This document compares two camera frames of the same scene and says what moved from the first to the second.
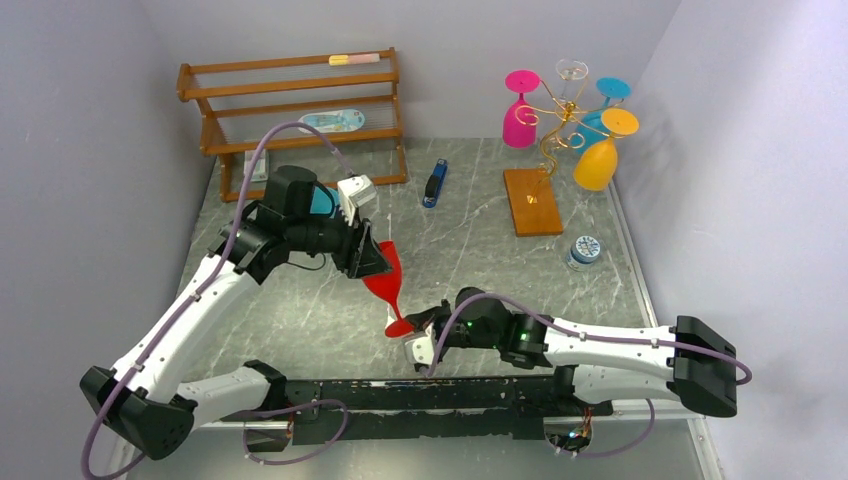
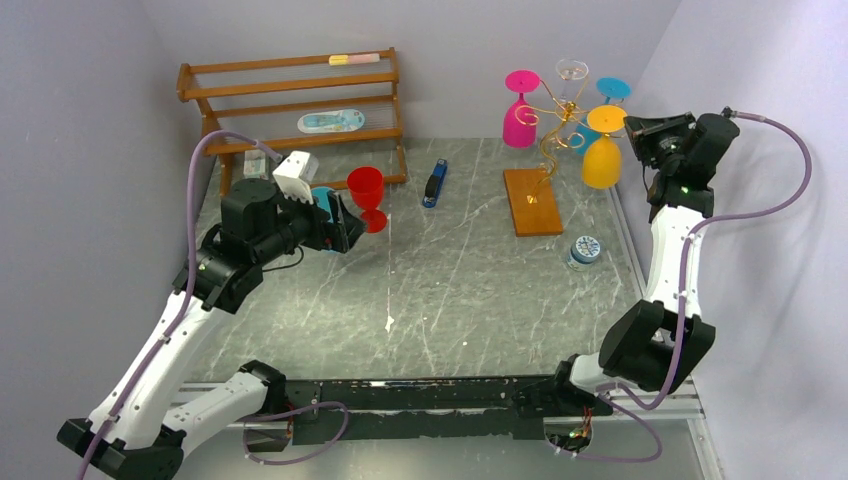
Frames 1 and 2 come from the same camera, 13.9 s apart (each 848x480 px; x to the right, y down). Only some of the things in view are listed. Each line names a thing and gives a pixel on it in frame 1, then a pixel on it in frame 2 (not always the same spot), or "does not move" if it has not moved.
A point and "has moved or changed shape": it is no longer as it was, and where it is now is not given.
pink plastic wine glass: x=519 y=124 does not move
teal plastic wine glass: x=324 y=201 does not move
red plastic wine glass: x=386 y=286 -> x=366 y=186
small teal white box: x=260 y=173 does not move
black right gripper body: x=436 y=318 -> x=648 y=136
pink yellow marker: x=353 y=58 does not move
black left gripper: x=359 y=259 -> x=339 y=236
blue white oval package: x=333 y=121 does not move
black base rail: x=358 y=410 does not move
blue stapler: x=434 y=183 does not move
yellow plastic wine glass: x=597 y=163 has moved or changed shape
